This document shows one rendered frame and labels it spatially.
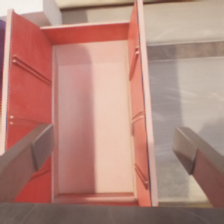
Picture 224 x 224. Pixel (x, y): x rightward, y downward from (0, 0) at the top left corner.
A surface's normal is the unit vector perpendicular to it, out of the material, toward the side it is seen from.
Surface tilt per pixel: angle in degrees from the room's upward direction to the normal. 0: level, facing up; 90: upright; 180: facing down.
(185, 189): 2
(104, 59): 29
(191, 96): 0
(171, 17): 0
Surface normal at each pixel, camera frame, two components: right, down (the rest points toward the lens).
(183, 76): -0.05, -0.13
